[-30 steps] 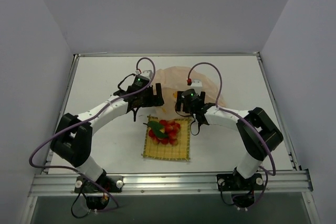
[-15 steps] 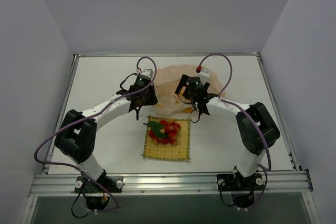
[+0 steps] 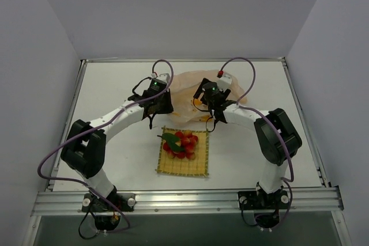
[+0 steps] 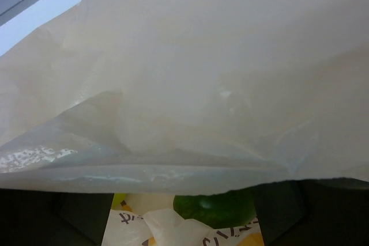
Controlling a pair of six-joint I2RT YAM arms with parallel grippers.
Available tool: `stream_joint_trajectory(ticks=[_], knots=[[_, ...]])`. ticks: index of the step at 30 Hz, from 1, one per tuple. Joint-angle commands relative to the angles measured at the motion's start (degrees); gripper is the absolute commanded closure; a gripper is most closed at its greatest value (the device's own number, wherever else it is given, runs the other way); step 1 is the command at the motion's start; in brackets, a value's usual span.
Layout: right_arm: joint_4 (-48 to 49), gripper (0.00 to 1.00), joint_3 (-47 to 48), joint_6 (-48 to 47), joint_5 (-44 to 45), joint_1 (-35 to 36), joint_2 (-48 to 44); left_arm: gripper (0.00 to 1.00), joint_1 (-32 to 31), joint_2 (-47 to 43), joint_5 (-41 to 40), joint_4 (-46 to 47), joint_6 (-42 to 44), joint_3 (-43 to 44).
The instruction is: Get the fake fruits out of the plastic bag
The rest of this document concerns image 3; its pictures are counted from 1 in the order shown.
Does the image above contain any front aluminium rail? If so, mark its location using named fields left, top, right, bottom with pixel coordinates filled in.
left=31, top=187, right=344, bottom=216

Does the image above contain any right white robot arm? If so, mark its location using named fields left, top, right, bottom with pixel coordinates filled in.
left=194, top=78, right=302, bottom=207

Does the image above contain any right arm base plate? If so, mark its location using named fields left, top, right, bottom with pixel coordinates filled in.
left=238, top=189, right=290, bottom=210

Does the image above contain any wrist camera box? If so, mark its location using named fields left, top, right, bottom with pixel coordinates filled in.
left=151, top=73, right=170, bottom=85
left=217, top=70, right=232, bottom=90

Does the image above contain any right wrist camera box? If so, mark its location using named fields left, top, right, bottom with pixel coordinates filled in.
left=217, top=70, right=232, bottom=90

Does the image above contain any translucent orange plastic bag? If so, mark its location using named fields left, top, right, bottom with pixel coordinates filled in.
left=168, top=69, right=248, bottom=127

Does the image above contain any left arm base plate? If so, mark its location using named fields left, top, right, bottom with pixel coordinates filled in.
left=81, top=192, right=135, bottom=213

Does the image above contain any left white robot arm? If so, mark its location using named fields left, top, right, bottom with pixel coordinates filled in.
left=61, top=74, right=174, bottom=211

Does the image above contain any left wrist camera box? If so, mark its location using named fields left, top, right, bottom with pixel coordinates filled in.
left=151, top=73, right=170, bottom=85

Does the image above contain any red fake fruit bunch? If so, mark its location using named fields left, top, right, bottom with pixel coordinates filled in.
left=159, top=130, right=198, bottom=160

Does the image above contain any woven bamboo mat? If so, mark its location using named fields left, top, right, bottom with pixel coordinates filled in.
left=156, top=127, right=209, bottom=177

